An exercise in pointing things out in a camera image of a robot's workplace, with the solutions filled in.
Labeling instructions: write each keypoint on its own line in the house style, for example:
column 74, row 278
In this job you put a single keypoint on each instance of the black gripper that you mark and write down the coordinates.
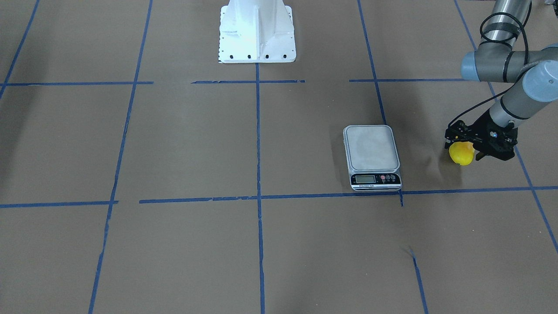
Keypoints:
column 483, row 135

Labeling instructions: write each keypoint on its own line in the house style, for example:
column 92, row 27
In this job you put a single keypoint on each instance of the yellow mango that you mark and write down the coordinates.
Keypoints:
column 462, row 153

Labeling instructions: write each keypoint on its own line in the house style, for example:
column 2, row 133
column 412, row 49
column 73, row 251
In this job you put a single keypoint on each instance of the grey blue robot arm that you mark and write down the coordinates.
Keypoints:
column 504, row 56

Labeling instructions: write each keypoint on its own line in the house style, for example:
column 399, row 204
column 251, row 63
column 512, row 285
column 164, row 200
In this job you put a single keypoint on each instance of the silver digital kitchen scale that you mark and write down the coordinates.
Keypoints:
column 372, row 158

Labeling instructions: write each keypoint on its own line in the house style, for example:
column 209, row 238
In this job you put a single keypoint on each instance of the white pedestal column base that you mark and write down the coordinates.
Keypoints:
column 252, row 31

